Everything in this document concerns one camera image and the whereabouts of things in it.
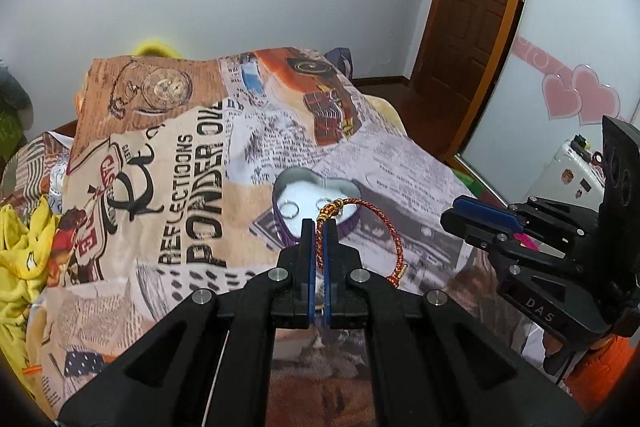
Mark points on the yellow cloth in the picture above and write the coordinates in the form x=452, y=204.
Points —
x=20, y=257

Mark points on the orange cloth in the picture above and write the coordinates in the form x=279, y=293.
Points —
x=610, y=372

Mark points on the heart-shaped purple tin box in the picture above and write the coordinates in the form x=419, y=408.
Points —
x=287, y=184

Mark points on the white suitcase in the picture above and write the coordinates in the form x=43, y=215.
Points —
x=565, y=172

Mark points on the green cloth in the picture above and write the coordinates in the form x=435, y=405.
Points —
x=10, y=117

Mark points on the brown wooden door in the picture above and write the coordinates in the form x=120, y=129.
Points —
x=475, y=7

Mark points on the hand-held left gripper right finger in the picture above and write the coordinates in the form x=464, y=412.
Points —
x=327, y=267

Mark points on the blue bag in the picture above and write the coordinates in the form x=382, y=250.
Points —
x=342, y=62

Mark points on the printed blanket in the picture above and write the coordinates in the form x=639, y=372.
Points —
x=200, y=157

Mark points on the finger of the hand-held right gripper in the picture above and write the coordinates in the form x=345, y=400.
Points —
x=470, y=229
x=487, y=212

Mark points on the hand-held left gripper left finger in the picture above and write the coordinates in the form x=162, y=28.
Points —
x=311, y=267

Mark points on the pink heart wall sticker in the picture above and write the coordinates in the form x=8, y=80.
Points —
x=580, y=99

